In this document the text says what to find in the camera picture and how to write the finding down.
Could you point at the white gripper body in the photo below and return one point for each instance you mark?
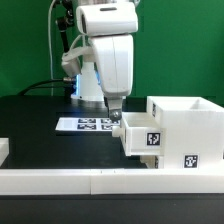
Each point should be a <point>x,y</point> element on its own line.
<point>114,60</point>

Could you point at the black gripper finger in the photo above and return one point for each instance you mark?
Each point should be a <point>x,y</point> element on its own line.
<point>114,106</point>

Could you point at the white drawer box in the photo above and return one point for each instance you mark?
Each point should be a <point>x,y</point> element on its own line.
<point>140,135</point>
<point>153,162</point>

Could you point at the white front drawer box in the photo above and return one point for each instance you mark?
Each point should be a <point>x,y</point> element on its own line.
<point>153,162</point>

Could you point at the white drawer cabinet frame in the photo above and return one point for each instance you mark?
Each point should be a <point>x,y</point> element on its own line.
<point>192,131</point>

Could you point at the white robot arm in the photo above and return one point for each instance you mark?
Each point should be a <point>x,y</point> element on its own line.
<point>109,27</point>

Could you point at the white marker sheet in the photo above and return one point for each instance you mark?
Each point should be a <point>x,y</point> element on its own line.
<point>85,124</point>

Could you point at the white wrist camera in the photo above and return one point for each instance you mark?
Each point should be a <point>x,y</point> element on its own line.
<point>70,60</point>

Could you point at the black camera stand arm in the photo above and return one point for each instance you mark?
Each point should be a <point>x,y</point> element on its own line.
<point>65,22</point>

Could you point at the white border rail frame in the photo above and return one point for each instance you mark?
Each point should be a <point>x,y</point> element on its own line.
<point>112,181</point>

